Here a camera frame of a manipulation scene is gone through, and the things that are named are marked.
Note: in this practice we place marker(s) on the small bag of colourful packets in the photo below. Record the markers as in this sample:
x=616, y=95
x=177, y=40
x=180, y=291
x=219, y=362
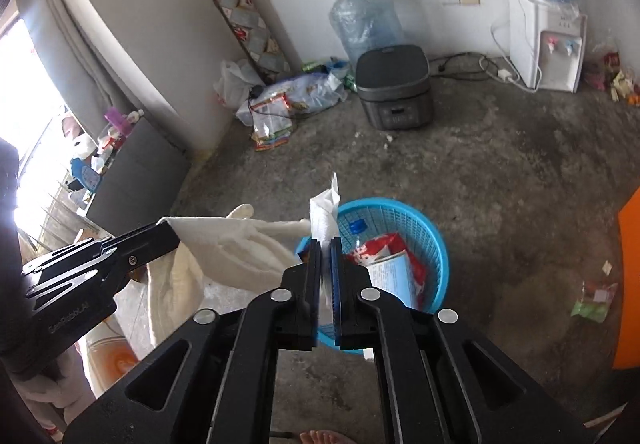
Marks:
x=270, y=131

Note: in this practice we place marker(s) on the white tissue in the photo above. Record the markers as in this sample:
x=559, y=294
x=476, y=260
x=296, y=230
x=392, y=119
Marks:
x=322, y=219

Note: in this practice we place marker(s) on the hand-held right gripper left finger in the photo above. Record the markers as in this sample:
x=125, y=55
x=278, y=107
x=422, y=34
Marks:
x=310, y=304

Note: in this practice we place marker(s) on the empty blue water jug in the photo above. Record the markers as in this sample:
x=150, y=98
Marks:
x=365, y=18

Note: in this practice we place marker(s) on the purple bottle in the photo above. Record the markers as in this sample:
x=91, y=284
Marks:
x=112, y=116

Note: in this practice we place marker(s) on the black rice cooker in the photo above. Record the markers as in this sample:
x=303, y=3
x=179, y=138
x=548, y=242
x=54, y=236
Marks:
x=395, y=83

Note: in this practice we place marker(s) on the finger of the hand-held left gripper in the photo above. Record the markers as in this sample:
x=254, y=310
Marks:
x=140, y=241
x=110, y=274

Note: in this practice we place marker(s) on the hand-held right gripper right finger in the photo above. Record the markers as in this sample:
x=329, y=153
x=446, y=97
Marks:
x=345, y=304

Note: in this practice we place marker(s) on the person's bare foot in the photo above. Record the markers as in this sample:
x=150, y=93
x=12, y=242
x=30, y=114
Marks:
x=320, y=438

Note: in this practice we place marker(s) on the clear bag of packets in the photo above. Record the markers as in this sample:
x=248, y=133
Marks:
x=300, y=96

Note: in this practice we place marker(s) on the blue detergent bottle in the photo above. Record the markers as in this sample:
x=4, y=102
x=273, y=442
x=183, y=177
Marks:
x=87, y=179

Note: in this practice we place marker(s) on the red and white snack bag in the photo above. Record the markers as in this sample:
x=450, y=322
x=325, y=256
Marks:
x=380, y=246

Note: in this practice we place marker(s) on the clear bag of snacks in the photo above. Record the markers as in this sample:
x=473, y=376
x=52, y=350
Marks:
x=612, y=73

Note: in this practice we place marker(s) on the green wrapper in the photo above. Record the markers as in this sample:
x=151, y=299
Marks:
x=590, y=309

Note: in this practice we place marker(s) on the white water dispenser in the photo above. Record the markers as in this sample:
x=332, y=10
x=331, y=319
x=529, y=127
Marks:
x=530, y=43

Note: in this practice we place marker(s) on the blue plastic basket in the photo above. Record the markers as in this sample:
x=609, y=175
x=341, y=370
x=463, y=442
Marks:
x=400, y=219

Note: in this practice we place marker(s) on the grey cabinet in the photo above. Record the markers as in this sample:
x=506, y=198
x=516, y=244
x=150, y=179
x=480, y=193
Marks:
x=135, y=173

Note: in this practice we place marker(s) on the rolled patterned mat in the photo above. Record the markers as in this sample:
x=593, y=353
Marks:
x=245, y=18

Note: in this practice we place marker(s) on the person's light patterned clothing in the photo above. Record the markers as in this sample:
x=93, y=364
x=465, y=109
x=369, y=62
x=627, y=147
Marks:
x=55, y=389

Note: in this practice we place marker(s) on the white plastic bag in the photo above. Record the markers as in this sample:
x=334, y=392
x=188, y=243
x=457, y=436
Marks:
x=232, y=83

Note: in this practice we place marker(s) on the small white paper scrap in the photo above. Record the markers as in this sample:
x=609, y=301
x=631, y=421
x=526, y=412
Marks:
x=606, y=268

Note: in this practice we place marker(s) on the orange plastic object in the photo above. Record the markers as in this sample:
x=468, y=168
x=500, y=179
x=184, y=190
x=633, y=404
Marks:
x=630, y=284

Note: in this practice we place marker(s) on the grey curtain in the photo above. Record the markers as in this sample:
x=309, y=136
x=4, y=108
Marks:
x=100, y=48

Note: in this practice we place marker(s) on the white cloth glove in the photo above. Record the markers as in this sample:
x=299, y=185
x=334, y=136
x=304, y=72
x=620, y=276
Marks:
x=235, y=244

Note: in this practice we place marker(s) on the blue bottle cap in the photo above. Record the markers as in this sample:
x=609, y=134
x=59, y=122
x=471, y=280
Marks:
x=356, y=225

